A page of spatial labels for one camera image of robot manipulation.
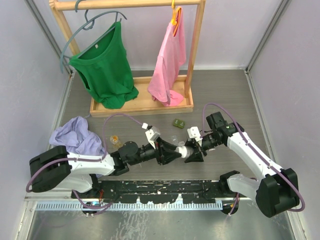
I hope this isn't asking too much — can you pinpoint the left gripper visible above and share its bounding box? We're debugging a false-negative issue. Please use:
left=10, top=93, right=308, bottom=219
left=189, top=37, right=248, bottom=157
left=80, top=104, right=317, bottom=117
left=128, top=135, right=181, bottom=166

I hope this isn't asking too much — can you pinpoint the white pill bottle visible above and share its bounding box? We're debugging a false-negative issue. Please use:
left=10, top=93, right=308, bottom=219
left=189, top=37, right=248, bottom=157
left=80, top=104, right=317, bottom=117
left=175, top=146, right=194, bottom=159

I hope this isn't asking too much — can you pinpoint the clear pill box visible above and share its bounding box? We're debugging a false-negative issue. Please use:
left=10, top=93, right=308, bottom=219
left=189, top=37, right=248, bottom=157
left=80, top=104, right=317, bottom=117
left=171, top=135, right=185, bottom=147

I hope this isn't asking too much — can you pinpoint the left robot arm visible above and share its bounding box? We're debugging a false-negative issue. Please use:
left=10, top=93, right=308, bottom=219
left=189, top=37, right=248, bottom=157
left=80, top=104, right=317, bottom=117
left=26, top=137, right=187, bottom=198

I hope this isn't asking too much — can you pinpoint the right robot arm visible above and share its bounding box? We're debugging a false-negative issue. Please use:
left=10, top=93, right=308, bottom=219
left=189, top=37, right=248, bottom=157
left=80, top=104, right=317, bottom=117
left=176, top=112, right=301, bottom=218

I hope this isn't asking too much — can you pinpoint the clear bottle with orange pills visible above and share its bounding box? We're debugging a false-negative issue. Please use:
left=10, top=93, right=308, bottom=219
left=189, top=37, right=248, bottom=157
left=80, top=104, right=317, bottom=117
left=110, top=135, right=123, bottom=150

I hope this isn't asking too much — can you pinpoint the green pill box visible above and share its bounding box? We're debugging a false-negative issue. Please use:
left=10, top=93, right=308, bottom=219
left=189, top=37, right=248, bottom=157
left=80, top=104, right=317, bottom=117
left=172, top=118, right=186, bottom=129

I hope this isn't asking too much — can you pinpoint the wooden clothes rack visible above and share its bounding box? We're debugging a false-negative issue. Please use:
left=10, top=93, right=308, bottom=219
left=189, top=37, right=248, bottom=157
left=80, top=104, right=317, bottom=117
left=49, top=0, right=206, bottom=117

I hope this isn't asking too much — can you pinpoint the lavender cloth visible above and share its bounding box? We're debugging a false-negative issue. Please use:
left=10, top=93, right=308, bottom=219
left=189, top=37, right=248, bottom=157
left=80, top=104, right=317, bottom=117
left=48, top=115, right=107, bottom=178

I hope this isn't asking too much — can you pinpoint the pink t-shirt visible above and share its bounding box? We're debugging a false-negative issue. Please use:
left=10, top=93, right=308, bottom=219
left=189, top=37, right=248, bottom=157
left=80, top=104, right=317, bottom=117
left=147, top=9, right=186, bottom=107

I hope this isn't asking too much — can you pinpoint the green t-shirt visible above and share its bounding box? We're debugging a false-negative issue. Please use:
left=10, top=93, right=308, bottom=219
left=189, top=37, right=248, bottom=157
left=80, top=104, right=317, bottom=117
left=69, top=21, right=139, bottom=109

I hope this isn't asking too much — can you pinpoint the orange-yellow plastic hanger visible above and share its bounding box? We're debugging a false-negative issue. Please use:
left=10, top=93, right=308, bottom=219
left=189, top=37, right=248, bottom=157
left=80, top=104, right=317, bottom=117
left=170, top=0, right=182, bottom=37

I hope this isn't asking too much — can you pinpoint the grey-blue plastic hanger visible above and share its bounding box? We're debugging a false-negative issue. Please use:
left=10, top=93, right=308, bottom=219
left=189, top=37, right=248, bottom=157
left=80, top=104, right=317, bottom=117
left=59, top=9, right=128, bottom=73

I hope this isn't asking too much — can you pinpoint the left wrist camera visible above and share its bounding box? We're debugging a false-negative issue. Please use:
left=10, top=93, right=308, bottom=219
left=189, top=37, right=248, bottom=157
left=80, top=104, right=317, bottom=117
left=141, top=122, right=161, bottom=149

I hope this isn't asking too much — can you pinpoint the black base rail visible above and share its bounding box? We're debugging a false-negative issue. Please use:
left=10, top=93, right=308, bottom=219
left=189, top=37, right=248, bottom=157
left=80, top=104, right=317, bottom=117
left=71, top=180, right=240, bottom=215

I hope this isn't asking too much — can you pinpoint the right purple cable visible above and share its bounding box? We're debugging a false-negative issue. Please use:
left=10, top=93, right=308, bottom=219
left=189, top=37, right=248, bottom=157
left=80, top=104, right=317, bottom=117
left=201, top=102, right=306, bottom=222

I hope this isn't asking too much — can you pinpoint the purple cable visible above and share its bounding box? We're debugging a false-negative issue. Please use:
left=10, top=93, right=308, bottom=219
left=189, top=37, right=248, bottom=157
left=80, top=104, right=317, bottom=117
left=201, top=102, right=306, bottom=222
left=26, top=112, right=148, bottom=216

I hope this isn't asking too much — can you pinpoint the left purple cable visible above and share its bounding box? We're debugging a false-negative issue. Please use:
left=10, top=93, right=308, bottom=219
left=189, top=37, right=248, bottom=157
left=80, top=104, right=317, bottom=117
left=26, top=112, right=148, bottom=216

